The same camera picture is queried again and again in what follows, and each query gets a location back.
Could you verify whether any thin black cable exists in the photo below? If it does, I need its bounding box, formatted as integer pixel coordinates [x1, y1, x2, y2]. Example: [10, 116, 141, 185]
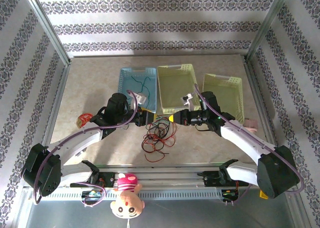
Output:
[144, 117, 176, 154]

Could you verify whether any thin green cable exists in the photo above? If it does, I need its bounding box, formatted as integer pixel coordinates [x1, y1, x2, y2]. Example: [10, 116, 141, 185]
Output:
[129, 75, 151, 108]

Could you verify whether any thin red cable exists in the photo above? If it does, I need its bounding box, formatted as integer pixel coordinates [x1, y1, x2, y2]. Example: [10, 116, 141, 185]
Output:
[141, 115, 177, 164]

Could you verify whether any light blue perforated basket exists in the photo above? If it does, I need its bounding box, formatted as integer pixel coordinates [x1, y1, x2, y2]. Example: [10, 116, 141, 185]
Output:
[117, 66, 158, 114]

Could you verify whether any round red gold tin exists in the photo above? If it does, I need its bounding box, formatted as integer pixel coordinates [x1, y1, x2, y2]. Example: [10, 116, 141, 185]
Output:
[75, 112, 94, 129]

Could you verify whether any pale yellow perforated basket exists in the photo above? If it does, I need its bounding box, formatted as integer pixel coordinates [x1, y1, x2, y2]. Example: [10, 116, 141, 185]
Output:
[201, 73, 245, 124]
[156, 63, 202, 115]

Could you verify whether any pink object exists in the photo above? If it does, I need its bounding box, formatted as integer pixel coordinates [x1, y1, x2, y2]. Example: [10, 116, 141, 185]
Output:
[243, 118, 260, 133]

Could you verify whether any pink plush doll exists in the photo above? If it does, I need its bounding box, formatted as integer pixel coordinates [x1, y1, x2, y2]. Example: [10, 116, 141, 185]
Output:
[109, 172, 146, 219]

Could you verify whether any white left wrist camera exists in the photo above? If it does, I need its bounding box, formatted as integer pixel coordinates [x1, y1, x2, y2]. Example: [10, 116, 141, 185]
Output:
[129, 90, 150, 107]

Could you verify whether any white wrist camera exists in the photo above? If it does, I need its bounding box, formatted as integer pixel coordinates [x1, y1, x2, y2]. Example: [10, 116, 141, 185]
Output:
[129, 90, 150, 107]
[180, 93, 195, 112]

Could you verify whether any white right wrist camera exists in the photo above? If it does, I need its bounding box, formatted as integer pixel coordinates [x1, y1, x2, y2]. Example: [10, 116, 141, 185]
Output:
[180, 93, 195, 112]

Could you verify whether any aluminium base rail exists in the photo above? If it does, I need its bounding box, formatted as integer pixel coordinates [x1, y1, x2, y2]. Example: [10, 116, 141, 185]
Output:
[24, 164, 276, 189]

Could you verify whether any slotted grey cable duct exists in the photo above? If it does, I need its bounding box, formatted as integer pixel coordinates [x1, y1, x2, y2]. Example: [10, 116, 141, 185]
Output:
[32, 189, 227, 202]

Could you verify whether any aluminium frame post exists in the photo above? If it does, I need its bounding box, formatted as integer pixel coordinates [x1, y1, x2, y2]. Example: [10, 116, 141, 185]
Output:
[245, 0, 294, 62]
[21, 0, 71, 67]

